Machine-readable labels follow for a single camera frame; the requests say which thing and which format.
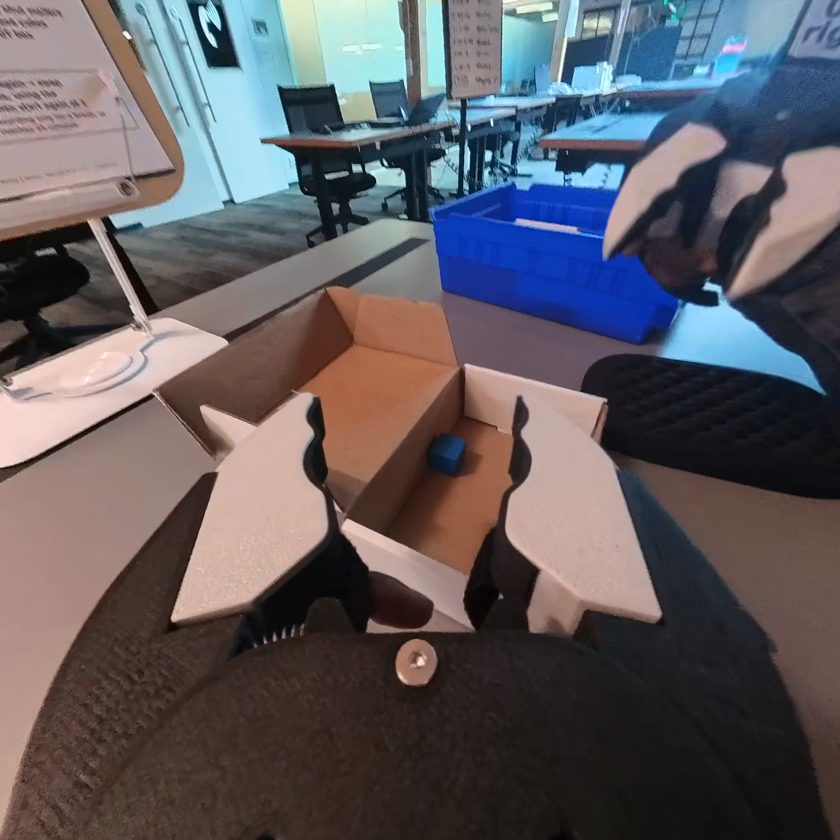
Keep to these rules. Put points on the small blue cube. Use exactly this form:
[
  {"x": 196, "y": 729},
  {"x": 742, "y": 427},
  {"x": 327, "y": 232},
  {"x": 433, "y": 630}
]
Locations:
[{"x": 447, "y": 453}]

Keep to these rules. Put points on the flat wooden board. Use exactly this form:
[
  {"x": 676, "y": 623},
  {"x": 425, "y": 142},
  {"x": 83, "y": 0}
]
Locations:
[{"x": 544, "y": 225}]

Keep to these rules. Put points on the paper-covered board on pole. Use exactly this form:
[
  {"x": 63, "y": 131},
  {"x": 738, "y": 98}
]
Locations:
[{"x": 474, "y": 46}]

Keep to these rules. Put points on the person's right hand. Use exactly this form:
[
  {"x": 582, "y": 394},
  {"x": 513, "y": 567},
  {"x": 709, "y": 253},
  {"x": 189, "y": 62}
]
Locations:
[{"x": 679, "y": 259}]

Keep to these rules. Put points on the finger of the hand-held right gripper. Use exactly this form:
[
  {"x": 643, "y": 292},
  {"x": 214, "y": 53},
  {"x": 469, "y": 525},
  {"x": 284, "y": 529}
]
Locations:
[
  {"x": 663, "y": 164},
  {"x": 797, "y": 210}
]

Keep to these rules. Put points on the black office chair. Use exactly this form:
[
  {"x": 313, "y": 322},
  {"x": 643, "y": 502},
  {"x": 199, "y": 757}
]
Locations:
[
  {"x": 39, "y": 282},
  {"x": 390, "y": 98},
  {"x": 315, "y": 111}
]

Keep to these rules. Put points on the grey desk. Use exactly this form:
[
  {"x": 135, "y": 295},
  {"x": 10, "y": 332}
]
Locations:
[{"x": 98, "y": 512}]

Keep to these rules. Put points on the colourful sign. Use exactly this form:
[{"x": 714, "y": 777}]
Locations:
[{"x": 730, "y": 56}]

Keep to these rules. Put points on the black wall poster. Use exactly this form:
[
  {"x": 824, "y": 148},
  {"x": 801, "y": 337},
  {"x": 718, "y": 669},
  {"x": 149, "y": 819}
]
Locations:
[{"x": 213, "y": 33}]

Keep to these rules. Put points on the brown-top office desk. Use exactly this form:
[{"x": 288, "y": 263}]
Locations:
[
  {"x": 354, "y": 136},
  {"x": 597, "y": 131},
  {"x": 499, "y": 111}
]

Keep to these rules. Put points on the printed paper sheet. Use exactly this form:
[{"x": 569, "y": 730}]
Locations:
[{"x": 52, "y": 144}]

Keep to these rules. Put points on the document stand with white base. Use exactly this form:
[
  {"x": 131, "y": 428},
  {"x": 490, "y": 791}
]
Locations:
[{"x": 98, "y": 387}]

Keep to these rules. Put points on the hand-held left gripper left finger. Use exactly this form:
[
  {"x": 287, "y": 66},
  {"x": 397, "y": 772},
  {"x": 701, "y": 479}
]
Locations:
[{"x": 262, "y": 518}]

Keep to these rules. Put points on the dark laptop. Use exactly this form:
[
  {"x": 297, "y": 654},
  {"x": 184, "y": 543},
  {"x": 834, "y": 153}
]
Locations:
[{"x": 426, "y": 108}]

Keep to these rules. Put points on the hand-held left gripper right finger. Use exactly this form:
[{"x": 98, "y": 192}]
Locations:
[{"x": 577, "y": 525}]

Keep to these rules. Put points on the person's left hand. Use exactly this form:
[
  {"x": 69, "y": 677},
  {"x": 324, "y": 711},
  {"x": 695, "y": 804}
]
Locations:
[{"x": 400, "y": 600}]

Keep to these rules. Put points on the divided cardboard box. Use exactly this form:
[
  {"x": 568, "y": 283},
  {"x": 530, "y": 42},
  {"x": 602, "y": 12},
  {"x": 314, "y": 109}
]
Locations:
[{"x": 387, "y": 394}]

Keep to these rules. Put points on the blue plastic bin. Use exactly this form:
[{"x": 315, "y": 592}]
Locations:
[{"x": 525, "y": 275}]

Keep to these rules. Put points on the black mesh pad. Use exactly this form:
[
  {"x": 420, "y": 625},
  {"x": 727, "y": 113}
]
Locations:
[{"x": 709, "y": 426}]

